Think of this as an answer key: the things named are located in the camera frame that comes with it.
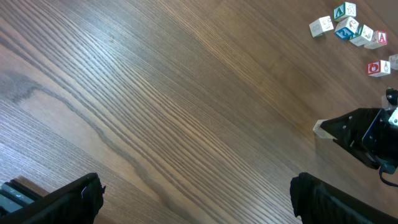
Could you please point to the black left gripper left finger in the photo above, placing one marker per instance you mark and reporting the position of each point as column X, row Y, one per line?
column 78, row 202

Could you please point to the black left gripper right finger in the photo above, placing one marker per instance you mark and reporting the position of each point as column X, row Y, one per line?
column 316, row 201

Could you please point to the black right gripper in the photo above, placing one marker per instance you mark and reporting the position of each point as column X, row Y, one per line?
column 367, row 135

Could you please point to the yellow block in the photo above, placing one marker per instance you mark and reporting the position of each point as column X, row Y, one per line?
column 320, row 132

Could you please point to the red letter M block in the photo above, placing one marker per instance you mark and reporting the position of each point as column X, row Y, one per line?
column 393, row 59

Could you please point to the white block red side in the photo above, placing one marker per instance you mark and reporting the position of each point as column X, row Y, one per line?
column 379, row 68

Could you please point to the plain white block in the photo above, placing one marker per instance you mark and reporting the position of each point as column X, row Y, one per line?
column 362, row 36

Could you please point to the red letter A block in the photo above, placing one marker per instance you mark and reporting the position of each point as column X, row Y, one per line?
column 379, row 39

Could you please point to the white block blue side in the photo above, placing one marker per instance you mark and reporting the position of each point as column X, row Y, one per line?
column 346, row 28

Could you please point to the white block green side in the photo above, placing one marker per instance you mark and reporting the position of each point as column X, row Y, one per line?
column 321, row 26

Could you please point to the white block green edge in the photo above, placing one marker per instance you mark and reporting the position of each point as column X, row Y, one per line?
column 347, row 9

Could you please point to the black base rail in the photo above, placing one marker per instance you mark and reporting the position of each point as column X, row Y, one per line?
column 15, row 196

